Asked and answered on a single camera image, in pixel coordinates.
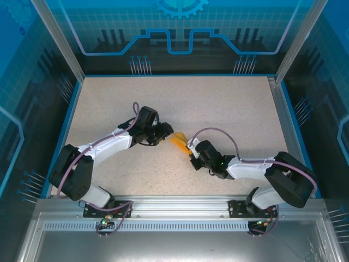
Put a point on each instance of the aluminium side rail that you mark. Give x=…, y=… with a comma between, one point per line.
x=286, y=131

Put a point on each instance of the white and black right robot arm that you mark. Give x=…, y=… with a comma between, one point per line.
x=289, y=177

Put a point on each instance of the aluminium frame post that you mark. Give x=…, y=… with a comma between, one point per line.
x=57, y=41
x=300, y=41

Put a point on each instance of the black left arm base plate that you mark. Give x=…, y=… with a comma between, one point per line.
x=91, y=210

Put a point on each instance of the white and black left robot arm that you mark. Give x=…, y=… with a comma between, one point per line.
x=109, y=144

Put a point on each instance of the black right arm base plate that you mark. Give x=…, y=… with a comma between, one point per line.
x=235, y=208

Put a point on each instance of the black electronics box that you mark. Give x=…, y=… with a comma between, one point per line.
x=177, y=207

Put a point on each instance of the orange paper sheet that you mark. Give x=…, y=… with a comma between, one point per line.
x=178, y=140

